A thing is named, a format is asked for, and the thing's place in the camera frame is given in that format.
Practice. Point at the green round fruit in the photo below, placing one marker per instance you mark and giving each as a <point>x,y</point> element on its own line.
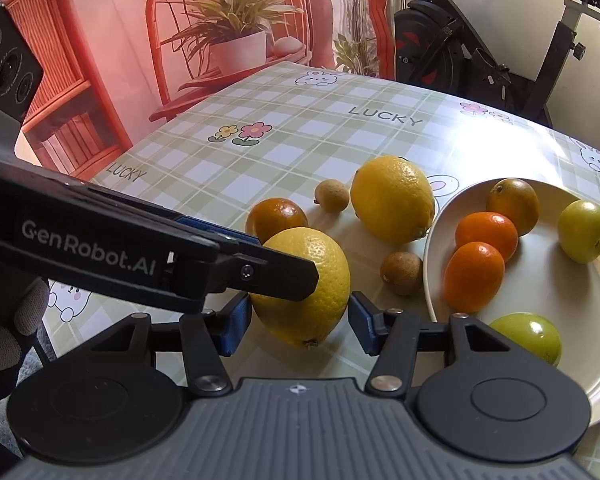
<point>582,232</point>
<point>535,337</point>

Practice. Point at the person's left hand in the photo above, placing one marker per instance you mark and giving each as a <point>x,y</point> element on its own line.
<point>10,340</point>

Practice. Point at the small brown longan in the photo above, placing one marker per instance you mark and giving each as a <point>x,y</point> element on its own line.
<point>327,193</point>
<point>401,272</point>

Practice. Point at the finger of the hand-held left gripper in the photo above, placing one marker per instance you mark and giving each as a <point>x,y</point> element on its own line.
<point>270,275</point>
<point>215,230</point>

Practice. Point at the beige round plate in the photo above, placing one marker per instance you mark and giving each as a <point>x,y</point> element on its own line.
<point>535,285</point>

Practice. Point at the green checkered tablecloth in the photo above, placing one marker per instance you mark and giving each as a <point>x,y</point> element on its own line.
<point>280,130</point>

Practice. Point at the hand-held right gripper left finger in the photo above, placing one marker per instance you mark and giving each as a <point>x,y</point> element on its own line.
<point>236,324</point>

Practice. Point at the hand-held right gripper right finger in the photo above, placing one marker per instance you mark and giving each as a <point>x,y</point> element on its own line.
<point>361,321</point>

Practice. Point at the wall poster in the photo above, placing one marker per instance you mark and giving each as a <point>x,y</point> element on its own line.
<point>120,35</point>

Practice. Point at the black exercise bike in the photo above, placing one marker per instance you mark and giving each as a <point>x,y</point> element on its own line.
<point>445,35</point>

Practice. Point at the yellow lemon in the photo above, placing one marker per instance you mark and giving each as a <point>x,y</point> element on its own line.
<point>392,200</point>
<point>310,320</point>

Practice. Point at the dark orange tangerine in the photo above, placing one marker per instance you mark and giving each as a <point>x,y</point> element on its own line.
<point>275,217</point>
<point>515,202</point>

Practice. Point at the bright orange tangerine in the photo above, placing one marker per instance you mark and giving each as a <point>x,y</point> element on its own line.
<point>474,277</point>
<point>485,230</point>

